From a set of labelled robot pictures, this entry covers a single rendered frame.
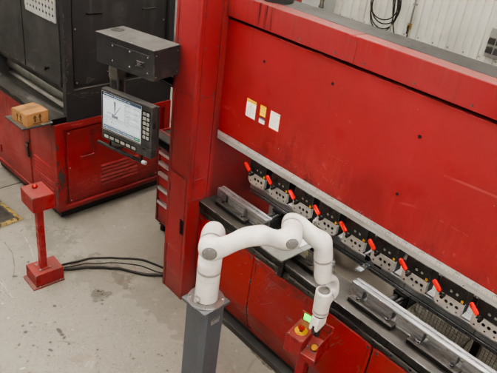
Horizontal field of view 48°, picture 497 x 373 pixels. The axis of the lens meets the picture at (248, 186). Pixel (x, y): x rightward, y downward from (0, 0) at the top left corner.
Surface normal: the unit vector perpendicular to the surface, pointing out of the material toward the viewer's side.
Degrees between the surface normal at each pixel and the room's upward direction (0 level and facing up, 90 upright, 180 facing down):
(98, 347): 0
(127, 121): 90
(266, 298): 90
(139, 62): 90
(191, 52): 90
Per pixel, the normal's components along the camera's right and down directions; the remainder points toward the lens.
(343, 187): -0.74, 0.25
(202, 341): 0.00, 0.50
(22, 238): 0.11, -0.86
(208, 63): 0.66, 0.44
